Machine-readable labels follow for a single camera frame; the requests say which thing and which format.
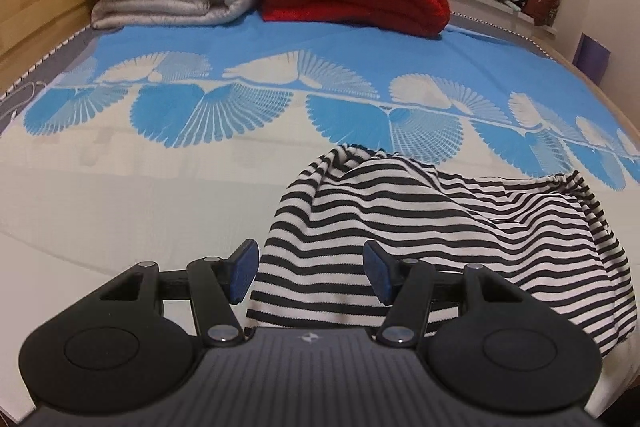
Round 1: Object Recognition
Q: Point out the white window sill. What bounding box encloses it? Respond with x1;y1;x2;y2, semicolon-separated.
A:
442;0;557;38

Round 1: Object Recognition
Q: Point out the purple box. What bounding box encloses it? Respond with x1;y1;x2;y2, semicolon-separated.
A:
572;33;611;84

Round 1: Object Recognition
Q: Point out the black white striped hoodie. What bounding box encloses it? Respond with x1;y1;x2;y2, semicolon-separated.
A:
245;144;639;359

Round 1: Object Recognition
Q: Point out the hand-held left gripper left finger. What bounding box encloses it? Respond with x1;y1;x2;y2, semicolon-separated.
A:
97;239;261;348

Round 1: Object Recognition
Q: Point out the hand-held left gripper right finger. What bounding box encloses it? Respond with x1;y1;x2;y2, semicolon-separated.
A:
362;239;522;348

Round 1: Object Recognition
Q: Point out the blue white printed bedsheet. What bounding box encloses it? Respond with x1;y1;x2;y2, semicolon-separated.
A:
0;11;640;427

